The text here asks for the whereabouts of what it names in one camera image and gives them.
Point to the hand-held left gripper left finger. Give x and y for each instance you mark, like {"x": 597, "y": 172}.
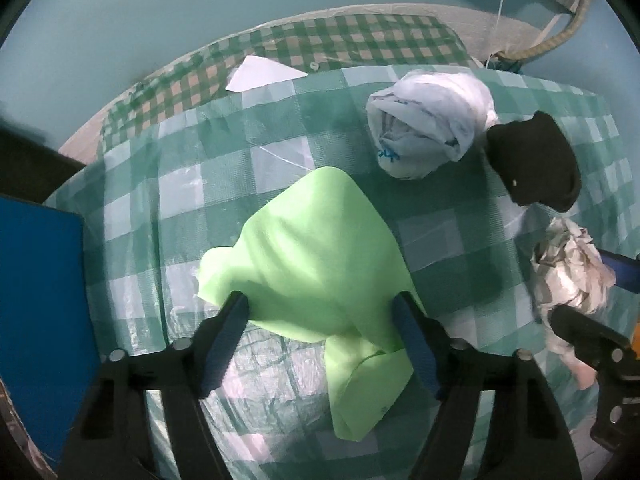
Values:
{"x": 222, "y": 340}

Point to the cardboard box with blue outside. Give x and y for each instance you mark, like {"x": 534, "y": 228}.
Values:
{"x": 40, "y": 310}

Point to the green checked plastic tablecloth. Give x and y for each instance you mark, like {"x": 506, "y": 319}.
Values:
{"x": 190, "y": 200}

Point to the light green cloth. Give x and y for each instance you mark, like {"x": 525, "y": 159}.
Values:
{"x": 310, "y": 260}

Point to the patterned white baby garment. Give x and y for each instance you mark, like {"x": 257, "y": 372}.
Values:
{"x": 570, "y": 270}

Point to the rolled white cloth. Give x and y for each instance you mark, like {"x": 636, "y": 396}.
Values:
{"x": 425, "y": 115}

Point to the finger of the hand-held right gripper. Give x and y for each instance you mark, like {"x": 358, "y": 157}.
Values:
{"x": 625, "y": 272}
{"x": 610, "y": 385}

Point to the white paper sheet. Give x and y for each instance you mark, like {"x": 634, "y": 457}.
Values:
{"x": 255, "y": 72}

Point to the black sock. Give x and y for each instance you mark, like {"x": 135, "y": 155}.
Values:
{"x": 535, "y": 160}

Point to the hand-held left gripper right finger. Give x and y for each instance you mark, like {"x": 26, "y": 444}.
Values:
{"x": 417, "y": 347}

